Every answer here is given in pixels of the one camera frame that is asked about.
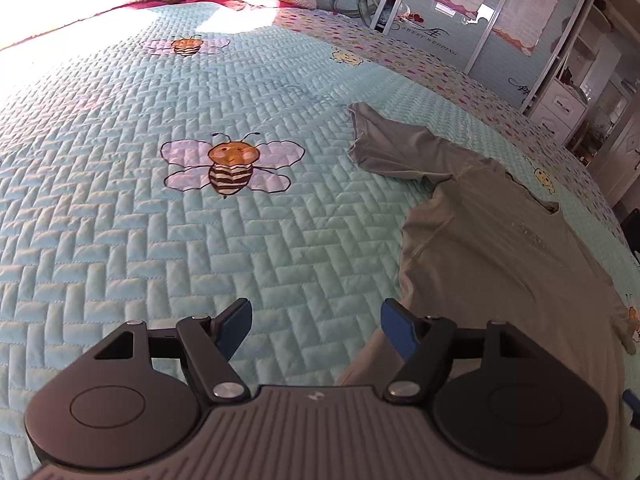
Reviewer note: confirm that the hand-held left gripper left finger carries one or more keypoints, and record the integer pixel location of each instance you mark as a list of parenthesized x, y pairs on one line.
[(235, 325)]

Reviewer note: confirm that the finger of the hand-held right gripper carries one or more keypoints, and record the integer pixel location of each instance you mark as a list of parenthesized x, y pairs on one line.
[(629, 396)]

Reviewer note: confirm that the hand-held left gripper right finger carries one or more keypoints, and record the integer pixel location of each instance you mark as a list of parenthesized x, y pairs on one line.
[(397, 327)]

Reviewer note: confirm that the grey t-shirt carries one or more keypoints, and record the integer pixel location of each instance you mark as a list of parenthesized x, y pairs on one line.
[(475, 240)]

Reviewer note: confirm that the quilted bee-print bedspread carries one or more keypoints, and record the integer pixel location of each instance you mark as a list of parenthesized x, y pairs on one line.
[(150, 260)]

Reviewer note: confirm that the white drawer cabinet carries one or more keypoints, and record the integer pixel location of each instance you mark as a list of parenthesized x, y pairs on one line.
[(557, 110)]

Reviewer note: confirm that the sliding-door wardrobe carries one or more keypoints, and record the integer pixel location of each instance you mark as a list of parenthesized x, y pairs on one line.
[(480, 65)]

